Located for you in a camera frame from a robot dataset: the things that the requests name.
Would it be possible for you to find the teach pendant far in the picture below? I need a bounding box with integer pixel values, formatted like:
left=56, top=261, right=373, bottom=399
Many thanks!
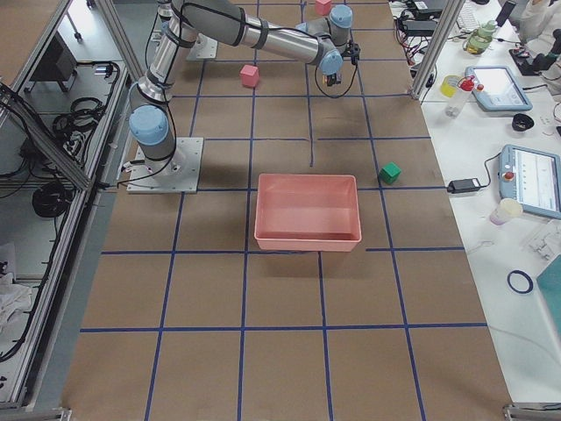
left=465, top=66, right=533, bottom=112

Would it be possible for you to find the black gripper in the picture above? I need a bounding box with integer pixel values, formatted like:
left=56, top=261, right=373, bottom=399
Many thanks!
left=324, top=72, right=342, bottom=86

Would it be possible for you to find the teach pendant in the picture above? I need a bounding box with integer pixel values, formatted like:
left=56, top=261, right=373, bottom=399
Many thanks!
left=498, top=145, right=560, bottom=219
left=465, top=66, right=533, bottom=112

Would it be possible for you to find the green glass jar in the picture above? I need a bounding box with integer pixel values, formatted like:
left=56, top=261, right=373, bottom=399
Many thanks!
left=464, top=20, right=497, bottom=55

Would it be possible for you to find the squeeze bottle red cap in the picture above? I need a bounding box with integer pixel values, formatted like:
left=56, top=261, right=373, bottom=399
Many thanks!
left=444, top=75, right=475, bottom=118

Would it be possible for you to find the pink plastic bin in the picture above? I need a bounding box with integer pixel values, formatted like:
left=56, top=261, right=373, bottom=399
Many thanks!
left=254, top=174, right=362, bottom=252

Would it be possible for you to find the pink cube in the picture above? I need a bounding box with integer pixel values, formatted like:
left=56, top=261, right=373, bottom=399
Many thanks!
left=314, top=0, right=332, bottom=16
left=239, top=65, right=259, bottom=88

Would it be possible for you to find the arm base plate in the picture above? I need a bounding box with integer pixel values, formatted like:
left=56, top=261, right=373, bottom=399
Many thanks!
left=126, top=137, right=204, bottom=194
left=186, top=34, right=218, bottom=61

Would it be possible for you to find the white plastic cup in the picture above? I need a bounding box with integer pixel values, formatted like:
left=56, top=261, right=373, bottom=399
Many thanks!
left=489, top=198, right=523, bottom=225

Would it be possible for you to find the black power adapter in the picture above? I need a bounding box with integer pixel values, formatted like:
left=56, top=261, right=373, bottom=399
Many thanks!
left=446, top=178, right=482, bottom=194

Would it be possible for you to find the black bowl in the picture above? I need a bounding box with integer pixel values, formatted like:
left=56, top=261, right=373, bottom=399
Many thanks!
left=511, top=113, right=535, bottom=132

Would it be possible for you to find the blue tape ring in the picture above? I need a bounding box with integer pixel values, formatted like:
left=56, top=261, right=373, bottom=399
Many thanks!
left=507, top=270, right=535, bottom=295

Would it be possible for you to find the green cube near bin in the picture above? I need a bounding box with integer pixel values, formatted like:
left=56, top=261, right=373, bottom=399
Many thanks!
left=379, top=161, right=401, bottom=185

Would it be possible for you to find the aluminium frame post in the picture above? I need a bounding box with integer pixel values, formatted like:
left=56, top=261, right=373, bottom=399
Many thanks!
left=408, top=0, right=464, bottom=100

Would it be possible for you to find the yellow tape roll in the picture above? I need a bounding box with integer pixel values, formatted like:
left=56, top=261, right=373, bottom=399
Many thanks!
left=439, top=75, right=462, bottom=98

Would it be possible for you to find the teach pendant near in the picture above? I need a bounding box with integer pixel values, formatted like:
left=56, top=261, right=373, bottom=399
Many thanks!
left=498, top=145, right=560, bottom=219

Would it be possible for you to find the pink cube far left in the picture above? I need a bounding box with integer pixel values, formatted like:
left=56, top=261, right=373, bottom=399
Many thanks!
left=314, top=0, right=332, bottom=16

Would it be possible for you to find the pink cube centre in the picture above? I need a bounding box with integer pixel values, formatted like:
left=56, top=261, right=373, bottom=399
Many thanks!
left=239, top=65, right=259, bottom=88

